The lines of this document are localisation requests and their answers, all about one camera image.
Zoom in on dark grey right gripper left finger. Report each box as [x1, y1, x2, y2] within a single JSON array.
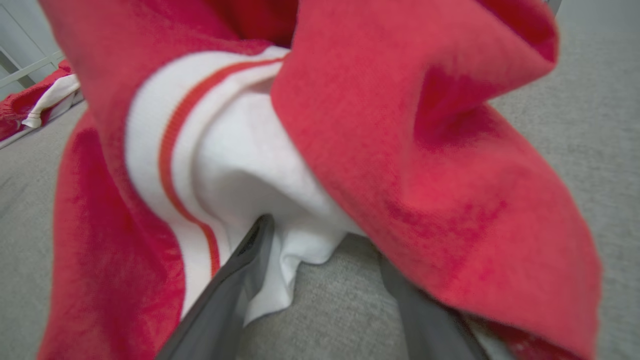
[[155, 214, 276, 360]]

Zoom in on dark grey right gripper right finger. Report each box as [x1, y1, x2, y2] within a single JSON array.
[[380, 255, 493, 360]]

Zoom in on red shirt with white sleeves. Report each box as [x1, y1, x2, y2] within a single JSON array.
[[37, 0, 603, 360]]

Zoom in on red shorts with white stripe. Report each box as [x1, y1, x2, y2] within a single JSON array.
[[0, 59, 83, 142]]

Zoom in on grey metal frame bar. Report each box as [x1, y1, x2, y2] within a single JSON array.
[[0, 47, 66, 90]]

